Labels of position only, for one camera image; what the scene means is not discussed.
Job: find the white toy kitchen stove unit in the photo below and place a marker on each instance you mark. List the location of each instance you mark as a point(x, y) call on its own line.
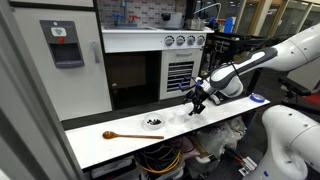
point(133, 40)

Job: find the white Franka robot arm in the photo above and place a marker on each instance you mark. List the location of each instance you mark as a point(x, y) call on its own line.
point(286, 50)

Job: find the black and red bench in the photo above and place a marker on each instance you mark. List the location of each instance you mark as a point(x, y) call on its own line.
point(295, 88)

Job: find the white bowl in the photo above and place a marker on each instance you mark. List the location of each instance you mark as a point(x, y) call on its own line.
point(153, 125)

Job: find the white toy fridge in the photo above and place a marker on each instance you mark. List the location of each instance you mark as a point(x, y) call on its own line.
point(76, 86)

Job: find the small black pieces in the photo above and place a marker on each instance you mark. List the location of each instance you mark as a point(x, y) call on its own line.
point(154, 121)

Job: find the clear plastic bag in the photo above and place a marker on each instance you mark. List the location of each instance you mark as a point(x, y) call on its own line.
point(216, 136)

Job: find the white cup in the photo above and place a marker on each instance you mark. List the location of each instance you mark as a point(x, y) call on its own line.
point(180, 116)

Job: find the toy kitchen faucet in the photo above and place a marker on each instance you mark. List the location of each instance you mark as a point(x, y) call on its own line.
point(124, 18)

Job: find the aluminium bracket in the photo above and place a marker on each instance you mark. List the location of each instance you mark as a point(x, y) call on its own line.
point(248, 165)

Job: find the blue tape roll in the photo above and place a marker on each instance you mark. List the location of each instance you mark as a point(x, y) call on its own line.
point(257, 97)

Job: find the brown wooden spoon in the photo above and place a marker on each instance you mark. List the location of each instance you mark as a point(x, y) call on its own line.
point(133, 136)

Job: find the grey stove knob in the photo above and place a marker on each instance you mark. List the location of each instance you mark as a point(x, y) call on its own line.
point(169, 40)
point(200, 40)
point(190, 40)
point(180, 40)

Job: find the blue box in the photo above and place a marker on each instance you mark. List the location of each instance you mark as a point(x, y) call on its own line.
point(228, 25)

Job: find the black metal rack frame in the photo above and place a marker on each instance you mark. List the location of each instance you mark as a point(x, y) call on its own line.
point(226, 43)

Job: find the grey frame post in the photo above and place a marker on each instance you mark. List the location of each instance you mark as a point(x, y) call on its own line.
point(26, 116)

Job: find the small metal pot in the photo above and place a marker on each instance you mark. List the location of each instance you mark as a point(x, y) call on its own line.
point(195, 24)

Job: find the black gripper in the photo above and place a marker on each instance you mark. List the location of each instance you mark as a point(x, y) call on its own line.
point(199, 96)

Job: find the grey fridge water dispenser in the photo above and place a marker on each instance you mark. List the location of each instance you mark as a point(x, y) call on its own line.
point(63, 43)

